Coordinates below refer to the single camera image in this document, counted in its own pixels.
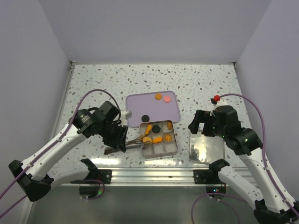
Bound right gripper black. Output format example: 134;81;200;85
188;109;227;139

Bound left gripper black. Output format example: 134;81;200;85
99;120;128;152

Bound metal tongs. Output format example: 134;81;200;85
104;136;151;155

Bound metal tin lid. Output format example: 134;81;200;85
189;130;225;165

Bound orange round sandwich cookie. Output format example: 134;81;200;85
142;137;152;143

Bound black round cookie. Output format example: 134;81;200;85
151;125;161;133

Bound metal cookie tin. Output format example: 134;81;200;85
140;120;178;159

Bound pink round cookie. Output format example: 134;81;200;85
163;96;171;103

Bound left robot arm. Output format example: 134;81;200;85
8;101;128;202

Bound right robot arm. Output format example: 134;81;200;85
188;105;299;224

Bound purple plastic tray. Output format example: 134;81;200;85
126;91;181;127

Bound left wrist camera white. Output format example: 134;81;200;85
121;111;132;120

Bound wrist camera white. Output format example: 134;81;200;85
121;111;132;120
210;95;228;114

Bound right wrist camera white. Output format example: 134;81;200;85
210;95;228;114

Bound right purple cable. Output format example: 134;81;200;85
189;93;299;224

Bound purple cable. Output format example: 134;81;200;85
0;89;122;220
189;93;299;224

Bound aluminium rail front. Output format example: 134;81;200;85
30;167;260;186

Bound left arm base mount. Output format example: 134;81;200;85
71;169;112;184

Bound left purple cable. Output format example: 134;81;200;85
0;89;122;220

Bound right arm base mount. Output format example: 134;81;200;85
193;169;224;185

